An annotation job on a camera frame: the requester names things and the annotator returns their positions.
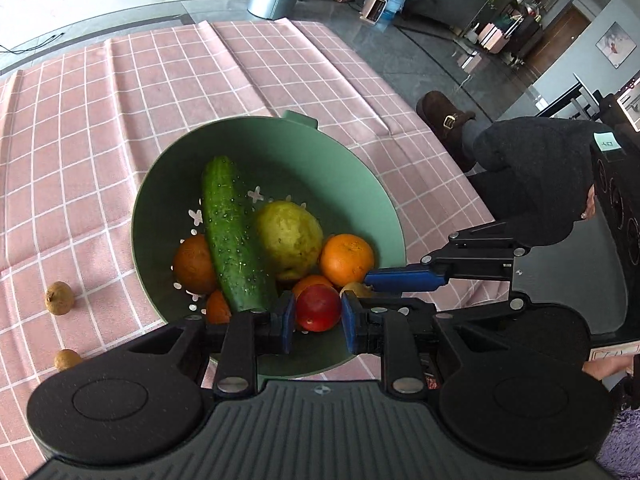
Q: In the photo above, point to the brown longan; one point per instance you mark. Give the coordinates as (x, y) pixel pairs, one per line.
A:
(355, 290)

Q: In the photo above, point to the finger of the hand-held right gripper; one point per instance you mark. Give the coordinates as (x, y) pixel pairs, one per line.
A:
(400, 280)
(500, 307)

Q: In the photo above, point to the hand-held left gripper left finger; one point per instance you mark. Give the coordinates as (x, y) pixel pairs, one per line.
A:
(288, 322)

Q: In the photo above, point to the person's dark trouser leg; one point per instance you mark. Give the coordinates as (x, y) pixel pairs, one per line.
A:
(530, 175)

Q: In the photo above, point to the green colander bowl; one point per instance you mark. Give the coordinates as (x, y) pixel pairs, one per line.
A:
(280, 170)

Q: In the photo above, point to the red apple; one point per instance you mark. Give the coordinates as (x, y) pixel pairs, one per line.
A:
(318, 307)

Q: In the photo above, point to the orange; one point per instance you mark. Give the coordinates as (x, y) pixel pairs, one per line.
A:
(217, 307)
(192, 267)
(346, 260)
(310, 282)

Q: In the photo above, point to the brown kiwi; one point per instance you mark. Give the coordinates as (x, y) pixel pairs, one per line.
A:
(60, 298)
(66, 359)

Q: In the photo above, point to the wooden door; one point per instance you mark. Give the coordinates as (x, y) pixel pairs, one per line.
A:
(557, 40)

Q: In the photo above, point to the brown kiwi upper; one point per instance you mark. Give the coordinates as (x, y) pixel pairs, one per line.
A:
(60, 298)

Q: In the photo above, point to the person's right hand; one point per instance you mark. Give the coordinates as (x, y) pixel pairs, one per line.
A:
(602, 370)

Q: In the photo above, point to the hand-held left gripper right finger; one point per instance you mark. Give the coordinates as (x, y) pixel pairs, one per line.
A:
(350, 325)

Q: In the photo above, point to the framed wall picture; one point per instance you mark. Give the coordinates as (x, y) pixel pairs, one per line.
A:
(613, 45)

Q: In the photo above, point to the brown kiwi lower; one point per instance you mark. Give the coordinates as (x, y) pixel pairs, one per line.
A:
(66, 359)

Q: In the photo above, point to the person's brown shoe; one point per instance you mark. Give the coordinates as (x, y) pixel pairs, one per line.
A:
(445, 120)

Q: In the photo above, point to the green cucumber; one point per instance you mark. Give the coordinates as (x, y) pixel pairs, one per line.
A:
(230, 240)

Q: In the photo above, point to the pink suitcase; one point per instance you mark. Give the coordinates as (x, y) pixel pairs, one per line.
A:
(495, 37)

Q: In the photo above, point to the yellow-green pear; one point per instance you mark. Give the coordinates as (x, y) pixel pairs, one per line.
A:
(287, 237)

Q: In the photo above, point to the pink checked tablecloth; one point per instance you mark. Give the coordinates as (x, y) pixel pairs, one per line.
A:
(100, 110)

